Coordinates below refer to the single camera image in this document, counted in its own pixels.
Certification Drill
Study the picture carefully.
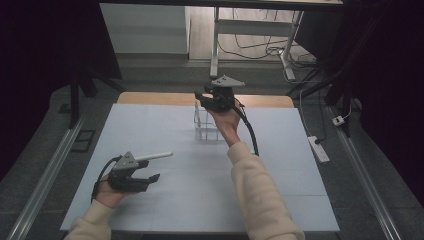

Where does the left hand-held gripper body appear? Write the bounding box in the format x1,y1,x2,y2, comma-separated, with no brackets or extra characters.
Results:
107,151,150,194

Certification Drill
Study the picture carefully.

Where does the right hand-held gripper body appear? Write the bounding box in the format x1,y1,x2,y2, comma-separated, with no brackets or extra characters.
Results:
200,74,246,113

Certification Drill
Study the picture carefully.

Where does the clear acrylic pen holder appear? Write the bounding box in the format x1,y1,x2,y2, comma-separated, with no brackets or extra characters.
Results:
193,101,225,142

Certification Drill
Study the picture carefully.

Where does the person's left hand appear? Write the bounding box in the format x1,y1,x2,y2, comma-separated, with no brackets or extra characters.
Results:
96,176,134,209

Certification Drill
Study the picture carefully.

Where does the person's right hand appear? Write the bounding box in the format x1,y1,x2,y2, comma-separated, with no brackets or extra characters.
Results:
207,103,242,148

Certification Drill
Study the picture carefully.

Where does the white table mat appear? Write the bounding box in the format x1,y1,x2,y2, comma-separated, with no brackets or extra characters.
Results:
59,103,341,233

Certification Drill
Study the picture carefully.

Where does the white-legged desk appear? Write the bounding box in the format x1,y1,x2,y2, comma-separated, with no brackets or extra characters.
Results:
99,0,344,81

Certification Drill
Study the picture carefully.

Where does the white cabinet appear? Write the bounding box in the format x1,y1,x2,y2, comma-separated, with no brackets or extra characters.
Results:
99,3,191,55

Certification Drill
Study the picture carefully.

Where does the black stand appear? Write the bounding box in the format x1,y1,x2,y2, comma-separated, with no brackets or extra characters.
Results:
68,66,126,129
286,64,354,138

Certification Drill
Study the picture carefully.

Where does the white power strip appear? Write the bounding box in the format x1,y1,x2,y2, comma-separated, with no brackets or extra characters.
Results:
307,135,331,163

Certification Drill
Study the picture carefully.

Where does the dark curtain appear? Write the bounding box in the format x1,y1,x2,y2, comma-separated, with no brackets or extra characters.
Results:
294,0,424,208
0,0,123,181

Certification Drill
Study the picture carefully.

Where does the left hand-held gripper black cable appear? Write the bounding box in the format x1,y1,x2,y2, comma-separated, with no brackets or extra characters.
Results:
90,155,123,204

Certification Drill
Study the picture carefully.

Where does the hand-held gripper black cable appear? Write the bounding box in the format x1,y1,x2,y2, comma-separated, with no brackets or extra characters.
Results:
90,155,123,204
233,99,260,157

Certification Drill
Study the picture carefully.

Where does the right hand-held gripper black cable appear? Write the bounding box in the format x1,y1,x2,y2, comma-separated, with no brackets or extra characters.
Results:
233,99,260,157

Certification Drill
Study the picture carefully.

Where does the tangle of floor cables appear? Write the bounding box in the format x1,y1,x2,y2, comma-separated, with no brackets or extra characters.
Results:
218,8,318,69

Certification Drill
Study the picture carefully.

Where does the aluminium rail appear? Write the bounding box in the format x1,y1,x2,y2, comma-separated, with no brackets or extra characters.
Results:
6,114,86,240
328,106,403,240

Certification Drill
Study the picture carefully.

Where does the black power cable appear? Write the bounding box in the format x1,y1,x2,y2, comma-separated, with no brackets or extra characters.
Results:
313,88,328,145

